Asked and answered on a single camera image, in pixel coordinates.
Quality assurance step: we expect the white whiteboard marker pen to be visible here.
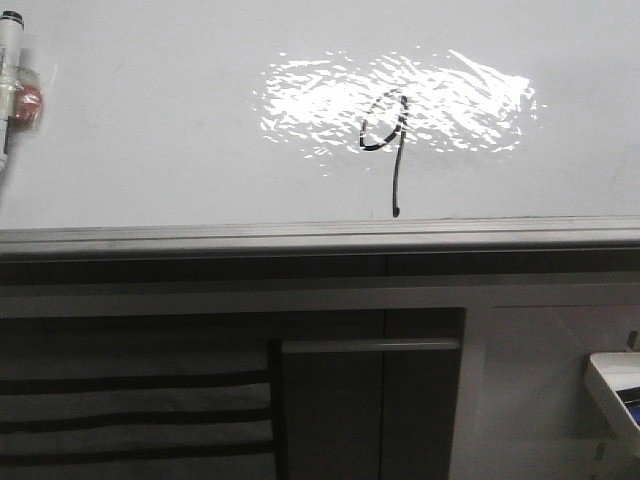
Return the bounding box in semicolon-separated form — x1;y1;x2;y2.
1;10;24;170

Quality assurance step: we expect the white whiteboard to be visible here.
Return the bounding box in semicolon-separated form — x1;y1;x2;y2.
1;1;639;229

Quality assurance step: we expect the dark grey cabinet panel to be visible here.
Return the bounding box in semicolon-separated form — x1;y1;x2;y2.
270;338;460;479

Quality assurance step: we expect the grey striped fabric organiser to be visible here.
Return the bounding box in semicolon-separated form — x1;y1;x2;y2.
1;345;279;479

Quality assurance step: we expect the red magnet taped to marker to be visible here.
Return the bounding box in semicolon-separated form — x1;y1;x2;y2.
10;68;44;131

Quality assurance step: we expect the white plastic bin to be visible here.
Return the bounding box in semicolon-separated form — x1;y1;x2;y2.
585;352;639;456

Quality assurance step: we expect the aluminium whiteboard tray rail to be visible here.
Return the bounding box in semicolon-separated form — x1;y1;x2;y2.
1;215;639;263

